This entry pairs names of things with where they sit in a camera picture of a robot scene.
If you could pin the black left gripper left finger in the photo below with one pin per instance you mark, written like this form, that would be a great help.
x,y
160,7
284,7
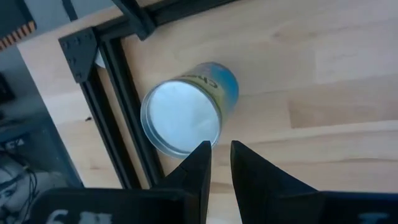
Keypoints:
x,y
186,202

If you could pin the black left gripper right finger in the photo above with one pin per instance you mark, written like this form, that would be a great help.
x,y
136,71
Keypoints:
x,y
264,202

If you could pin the blue yellow label can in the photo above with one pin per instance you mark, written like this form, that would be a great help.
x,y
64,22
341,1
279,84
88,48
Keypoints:
x,y
183,118

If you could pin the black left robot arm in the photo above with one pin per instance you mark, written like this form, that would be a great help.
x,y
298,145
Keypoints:
x,y
37,155

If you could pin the black mat orange striped edge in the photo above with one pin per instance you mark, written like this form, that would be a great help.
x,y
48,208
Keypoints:
x,y
18,34

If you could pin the black aluminium table frame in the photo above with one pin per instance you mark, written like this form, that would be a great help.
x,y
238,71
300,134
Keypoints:
x,y
79,53

